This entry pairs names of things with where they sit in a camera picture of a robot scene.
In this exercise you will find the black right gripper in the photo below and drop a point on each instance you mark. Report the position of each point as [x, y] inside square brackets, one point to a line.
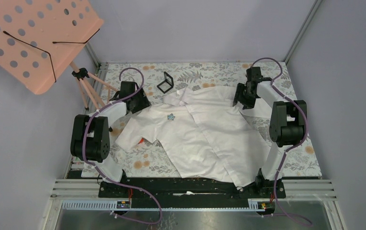
[238, 97]

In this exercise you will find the pink music stand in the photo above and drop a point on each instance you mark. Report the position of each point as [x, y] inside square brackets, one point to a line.
[39, 39]

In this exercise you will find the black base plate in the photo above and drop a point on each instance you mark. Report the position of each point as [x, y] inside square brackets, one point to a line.
[174, 193]

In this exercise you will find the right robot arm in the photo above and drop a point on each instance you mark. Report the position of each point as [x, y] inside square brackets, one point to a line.
[287, 129]

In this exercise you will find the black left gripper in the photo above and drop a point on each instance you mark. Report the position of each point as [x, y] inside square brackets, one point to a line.
[144, 103]

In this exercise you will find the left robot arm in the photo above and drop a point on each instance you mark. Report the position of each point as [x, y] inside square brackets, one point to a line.
[91, 141]

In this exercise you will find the white shirt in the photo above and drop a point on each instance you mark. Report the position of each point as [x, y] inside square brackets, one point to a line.
[209, 137]

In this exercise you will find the black brooch box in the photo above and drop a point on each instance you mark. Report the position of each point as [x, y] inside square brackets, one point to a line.
[167, 84]

